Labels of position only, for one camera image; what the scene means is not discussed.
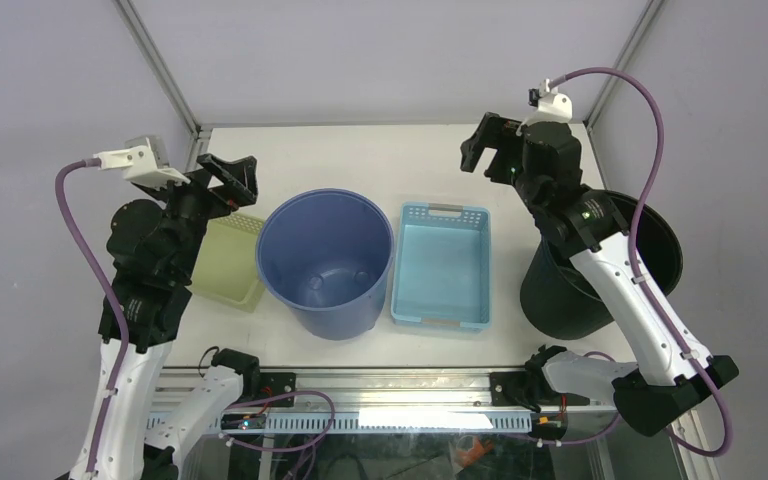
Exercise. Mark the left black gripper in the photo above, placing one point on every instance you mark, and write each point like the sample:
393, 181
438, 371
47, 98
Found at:
234, 174

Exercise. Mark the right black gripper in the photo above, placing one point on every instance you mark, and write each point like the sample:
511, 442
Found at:
500, 135

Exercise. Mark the large blue plastic bucket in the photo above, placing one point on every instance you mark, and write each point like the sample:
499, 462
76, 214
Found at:
326, 255

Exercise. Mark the light blue perforated basket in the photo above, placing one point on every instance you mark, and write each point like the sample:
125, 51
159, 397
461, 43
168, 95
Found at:
443, 268

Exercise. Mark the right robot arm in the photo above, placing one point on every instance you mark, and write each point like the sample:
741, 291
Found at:
670, 374

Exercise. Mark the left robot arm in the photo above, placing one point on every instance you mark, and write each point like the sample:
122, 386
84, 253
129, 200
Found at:
154, 244

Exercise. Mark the yellow-green perforated basket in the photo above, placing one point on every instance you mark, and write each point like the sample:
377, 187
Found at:
226, 270

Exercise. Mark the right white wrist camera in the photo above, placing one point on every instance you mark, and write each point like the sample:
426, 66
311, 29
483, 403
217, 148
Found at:
549, 105

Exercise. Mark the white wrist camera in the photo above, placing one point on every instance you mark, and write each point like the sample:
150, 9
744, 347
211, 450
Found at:
143, 162
549, 105

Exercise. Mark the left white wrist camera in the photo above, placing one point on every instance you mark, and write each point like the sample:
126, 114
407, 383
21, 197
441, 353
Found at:
143, 162

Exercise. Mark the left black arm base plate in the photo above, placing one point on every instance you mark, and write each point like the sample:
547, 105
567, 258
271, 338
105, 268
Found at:
275, 383

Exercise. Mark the aluminium front rail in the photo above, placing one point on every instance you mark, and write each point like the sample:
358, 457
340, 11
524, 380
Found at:
354, 388

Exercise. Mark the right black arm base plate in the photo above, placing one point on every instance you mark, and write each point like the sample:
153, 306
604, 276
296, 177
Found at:
523, 389

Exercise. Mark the slotted grey cable duct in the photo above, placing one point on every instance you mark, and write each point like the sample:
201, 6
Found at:
376, 421

